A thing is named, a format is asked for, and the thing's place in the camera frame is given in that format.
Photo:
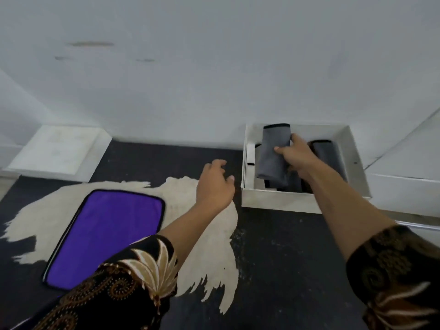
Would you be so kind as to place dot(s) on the white box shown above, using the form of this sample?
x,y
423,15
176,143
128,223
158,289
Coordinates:
x,y
275,202

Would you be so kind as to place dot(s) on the metal floor rail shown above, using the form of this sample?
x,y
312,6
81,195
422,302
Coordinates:
x,y
419,226

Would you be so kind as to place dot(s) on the white flat box lid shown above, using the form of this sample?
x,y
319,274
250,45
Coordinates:
x,y
55,151

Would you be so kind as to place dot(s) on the person's right forearm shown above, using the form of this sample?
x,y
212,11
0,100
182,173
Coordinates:
x,y
343,209

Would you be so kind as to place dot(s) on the person's left forearm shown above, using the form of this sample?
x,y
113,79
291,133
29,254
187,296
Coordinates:
x,y
189,233

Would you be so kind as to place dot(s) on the person's left hand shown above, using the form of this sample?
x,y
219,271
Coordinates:
x,y
215,189

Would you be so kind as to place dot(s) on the person's right hand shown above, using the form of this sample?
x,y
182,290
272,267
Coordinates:
x,y
300,156

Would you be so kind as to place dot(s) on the green microfibre cloth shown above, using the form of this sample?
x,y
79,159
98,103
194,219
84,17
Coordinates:
x,y
271,154

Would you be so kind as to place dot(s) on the person's patterned sleeve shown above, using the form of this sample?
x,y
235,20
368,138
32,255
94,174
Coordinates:
x,y
395,271
113,292

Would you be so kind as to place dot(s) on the person's patterned left sleeve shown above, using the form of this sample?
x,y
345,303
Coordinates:
x,y
113,292

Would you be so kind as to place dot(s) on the person's patterned right sleeve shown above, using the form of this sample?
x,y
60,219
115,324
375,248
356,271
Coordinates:
x,y
395,271

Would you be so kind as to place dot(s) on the purple cloth black trim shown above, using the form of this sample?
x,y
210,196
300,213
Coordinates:
x,y
103,233

